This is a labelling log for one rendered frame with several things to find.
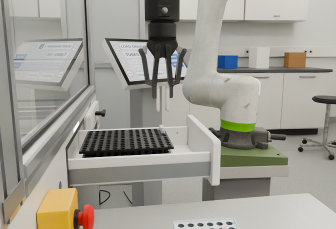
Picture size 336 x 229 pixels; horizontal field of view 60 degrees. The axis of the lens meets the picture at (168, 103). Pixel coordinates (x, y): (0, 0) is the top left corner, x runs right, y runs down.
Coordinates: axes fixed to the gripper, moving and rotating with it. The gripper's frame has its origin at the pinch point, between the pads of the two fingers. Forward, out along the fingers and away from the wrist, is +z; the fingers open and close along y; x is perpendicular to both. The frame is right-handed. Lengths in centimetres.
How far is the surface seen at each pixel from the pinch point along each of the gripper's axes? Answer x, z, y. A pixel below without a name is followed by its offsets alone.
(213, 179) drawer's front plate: -18.2, 16.1, 9.3
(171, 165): -16.5, 12.8, -0.3
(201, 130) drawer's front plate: -8.1, 7.4, 9.1
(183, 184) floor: 151, 100, 38
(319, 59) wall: 334, -1, 290
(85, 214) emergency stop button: -38.0, 10.8, -16.7
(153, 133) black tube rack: 0.1, 9.8, -2.6
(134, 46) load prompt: 91, -15, -4
